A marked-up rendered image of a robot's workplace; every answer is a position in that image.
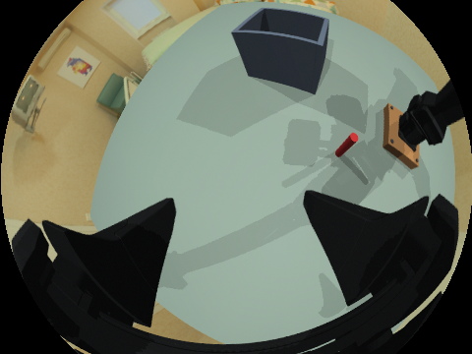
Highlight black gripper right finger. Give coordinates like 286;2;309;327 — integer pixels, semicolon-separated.
303;190;429;307

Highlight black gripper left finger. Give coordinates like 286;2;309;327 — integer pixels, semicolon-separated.
42;198;176;327

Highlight red peg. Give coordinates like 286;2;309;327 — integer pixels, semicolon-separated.
335;133;358;157

